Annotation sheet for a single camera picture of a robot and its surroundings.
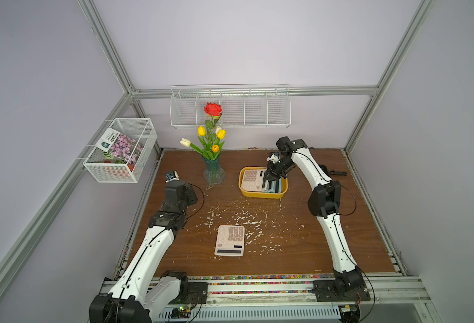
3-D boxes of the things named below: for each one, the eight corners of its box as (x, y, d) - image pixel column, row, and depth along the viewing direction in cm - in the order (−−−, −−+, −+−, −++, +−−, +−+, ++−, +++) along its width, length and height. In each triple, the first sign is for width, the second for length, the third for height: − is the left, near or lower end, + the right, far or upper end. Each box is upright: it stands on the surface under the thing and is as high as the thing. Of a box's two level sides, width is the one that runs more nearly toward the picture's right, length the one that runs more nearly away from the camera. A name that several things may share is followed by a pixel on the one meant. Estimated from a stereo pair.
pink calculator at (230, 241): (215, 256, 84) (214, 254, 82) (217, 228, 92) (216, 225, 90) (244, 256, 84) (244, 254, 82) (244, 228, 92) (244, 225, 90)
